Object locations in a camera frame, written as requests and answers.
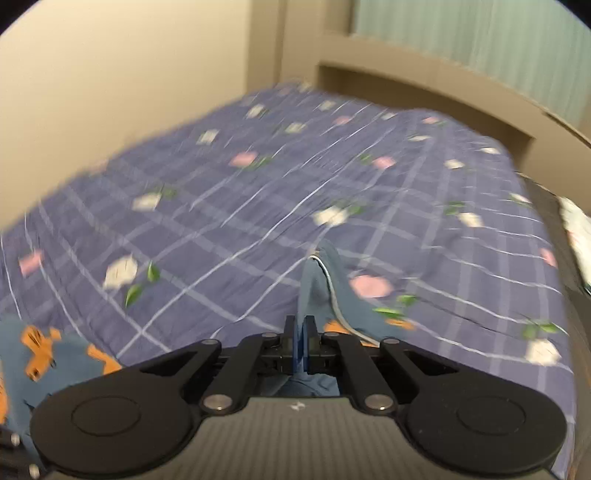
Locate light blue floral blanket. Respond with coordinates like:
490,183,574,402
556,196,591,296

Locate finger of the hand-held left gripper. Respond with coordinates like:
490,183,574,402
0,427,43,480

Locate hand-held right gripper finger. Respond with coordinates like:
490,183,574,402
303,315,460,415
139,315,304,415

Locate beige window bench cabinet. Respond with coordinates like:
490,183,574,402
316,30,591,178

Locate blue pants with orange print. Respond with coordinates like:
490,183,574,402
0,240,416,462

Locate light teal curtain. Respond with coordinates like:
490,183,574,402
351,0,591,134

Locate purple plaid floral blanket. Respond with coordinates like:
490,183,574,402
0,80,578,480

